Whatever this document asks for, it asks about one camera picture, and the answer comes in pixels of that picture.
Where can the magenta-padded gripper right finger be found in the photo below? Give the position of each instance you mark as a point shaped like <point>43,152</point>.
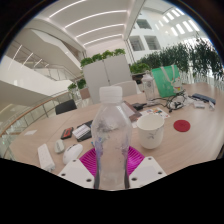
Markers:
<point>145,171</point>

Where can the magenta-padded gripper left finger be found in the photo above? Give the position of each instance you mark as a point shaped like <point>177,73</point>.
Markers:
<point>78,171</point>

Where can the clear plastic water bottle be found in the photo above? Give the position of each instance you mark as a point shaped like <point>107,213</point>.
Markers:
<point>111,140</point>

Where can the small white oval device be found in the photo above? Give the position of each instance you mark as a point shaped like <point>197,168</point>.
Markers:
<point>59,146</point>

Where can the white power strip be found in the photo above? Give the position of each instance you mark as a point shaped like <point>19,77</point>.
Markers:
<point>45,156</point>

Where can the black notebook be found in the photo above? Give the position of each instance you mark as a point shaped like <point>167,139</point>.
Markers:
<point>86,136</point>

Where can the white cup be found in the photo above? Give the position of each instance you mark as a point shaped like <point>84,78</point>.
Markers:
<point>150,133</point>

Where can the small red and black box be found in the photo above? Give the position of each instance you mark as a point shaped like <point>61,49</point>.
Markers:
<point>67,133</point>

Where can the flat round red coaster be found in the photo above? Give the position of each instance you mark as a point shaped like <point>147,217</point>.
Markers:
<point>181,125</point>

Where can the colourful printed sheet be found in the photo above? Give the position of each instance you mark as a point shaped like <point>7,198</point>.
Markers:
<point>156,112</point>

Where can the printed booklet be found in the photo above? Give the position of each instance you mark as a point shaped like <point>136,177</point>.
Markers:
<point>130,110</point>

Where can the black power adapter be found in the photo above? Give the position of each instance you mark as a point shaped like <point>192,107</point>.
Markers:
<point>138,106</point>

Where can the black chair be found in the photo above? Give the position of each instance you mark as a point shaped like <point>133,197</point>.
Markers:
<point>65,107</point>

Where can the glass railing with wooden handrail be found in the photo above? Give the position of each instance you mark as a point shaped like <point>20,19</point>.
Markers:
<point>30,113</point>

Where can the tall clear lidded bottle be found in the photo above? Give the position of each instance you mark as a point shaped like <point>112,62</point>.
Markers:
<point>148,88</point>

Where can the white chair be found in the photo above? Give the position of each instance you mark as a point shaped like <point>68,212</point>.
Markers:
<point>128,88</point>

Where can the clear plastic packet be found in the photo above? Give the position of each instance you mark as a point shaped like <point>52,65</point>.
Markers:
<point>199,104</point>

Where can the small planter with plants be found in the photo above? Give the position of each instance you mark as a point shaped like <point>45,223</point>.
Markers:
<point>81,85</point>

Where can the green tote bag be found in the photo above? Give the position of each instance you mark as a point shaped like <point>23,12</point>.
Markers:
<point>165,81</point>

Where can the dark keyboard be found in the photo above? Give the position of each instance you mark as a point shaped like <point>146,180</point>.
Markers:
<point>203,98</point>

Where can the white cabinet with plants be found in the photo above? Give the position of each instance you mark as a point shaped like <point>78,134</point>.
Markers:
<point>106,75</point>

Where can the green plant hedge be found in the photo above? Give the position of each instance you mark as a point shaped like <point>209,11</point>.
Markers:
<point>186,56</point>

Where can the ceiling light strips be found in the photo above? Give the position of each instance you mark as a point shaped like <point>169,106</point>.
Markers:
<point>100,28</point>

